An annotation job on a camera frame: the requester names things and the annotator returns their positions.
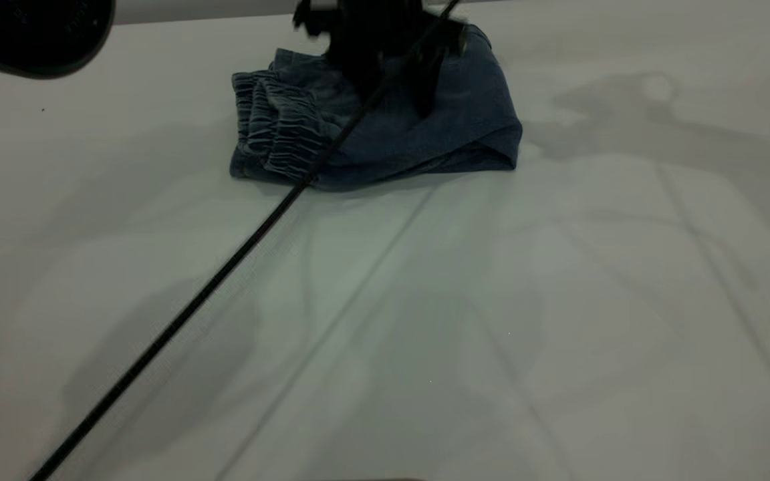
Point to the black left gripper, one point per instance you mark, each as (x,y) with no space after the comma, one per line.
(371,27)

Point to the blue denim shorts with print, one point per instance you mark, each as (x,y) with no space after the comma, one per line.
(425,133)

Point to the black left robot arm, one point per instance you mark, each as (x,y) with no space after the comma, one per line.
(31,33)

